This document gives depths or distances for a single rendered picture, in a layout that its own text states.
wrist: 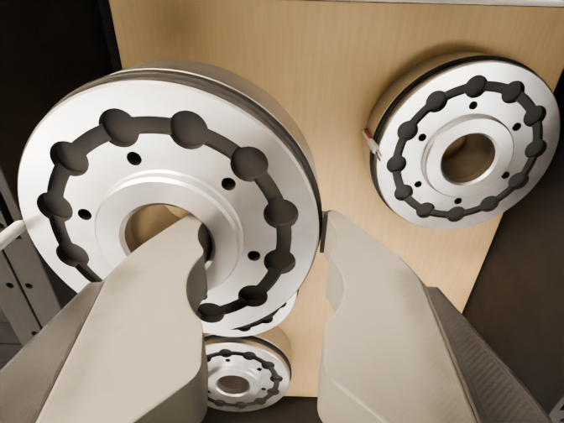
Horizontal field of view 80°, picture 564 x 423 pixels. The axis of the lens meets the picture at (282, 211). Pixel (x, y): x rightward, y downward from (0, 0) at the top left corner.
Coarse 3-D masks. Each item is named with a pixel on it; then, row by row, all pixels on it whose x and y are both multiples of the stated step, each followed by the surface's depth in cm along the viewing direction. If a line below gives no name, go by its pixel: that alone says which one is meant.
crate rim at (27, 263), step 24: (0, 144) 13; (0, 168) 13; (0, 192) 14; (0, 216) 14; (24, 240) 14; (24, 264) 15; (48, 264) 15; (24, 288) 16; (48, 288) 16; (48, 312) 17; (552, 408) 20
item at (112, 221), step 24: (120, 192) 10; (144, 192) 10; (168, 192) 10; (192, 192) 10; (216, 192) 11; (96, 216) 11; (120, 216) 11; (216, 216) 11; (120, 240) 11; (216, 240) 11; (240, 240) 11; (216, 264) 12
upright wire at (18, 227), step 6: (18, 222) 12; (6, 228) 11; (12, 228) 11; (18, 228) 12; (24, 228) 12; (0, 234) 11; (6, 234) 11; (12, 234) 11; (18, 234) 12; (0, 240) 11; (6, 240) 11; (12, 240) 11; (0, 246) 11
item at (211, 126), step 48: (96, 96) 9; (144, 96) 9; (192, 96) 9; (48, 144) 10; (96, 144) 10; (144, 144) 10; (192, 144) 10; (240, 144) 10; (288, 144) 10; (48, 192) 11; (96, 192) 11; (240, 192) 11; (288, 192) 11; (48, 240) 12; (96, 240) 12; (288, 240) 12; (240, 288) 13; (288, 288) 13
